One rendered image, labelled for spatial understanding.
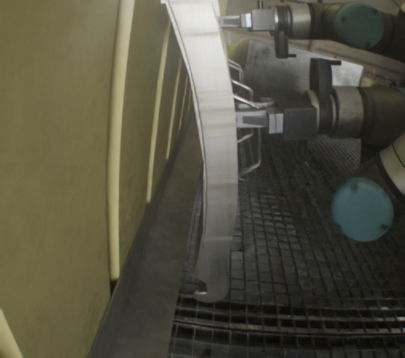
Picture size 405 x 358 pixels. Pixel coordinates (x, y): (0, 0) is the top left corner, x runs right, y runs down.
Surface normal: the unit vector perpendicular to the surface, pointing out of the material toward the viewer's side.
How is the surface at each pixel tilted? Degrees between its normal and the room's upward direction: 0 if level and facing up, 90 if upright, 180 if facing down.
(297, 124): 90
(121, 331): 0
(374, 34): 93
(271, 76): 90
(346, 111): 77
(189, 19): 90
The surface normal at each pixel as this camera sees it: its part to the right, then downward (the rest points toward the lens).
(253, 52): -0.08, 0.39
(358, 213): -0.71, 0.25
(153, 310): 0.15, -0.91
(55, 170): 0.99, 0.17
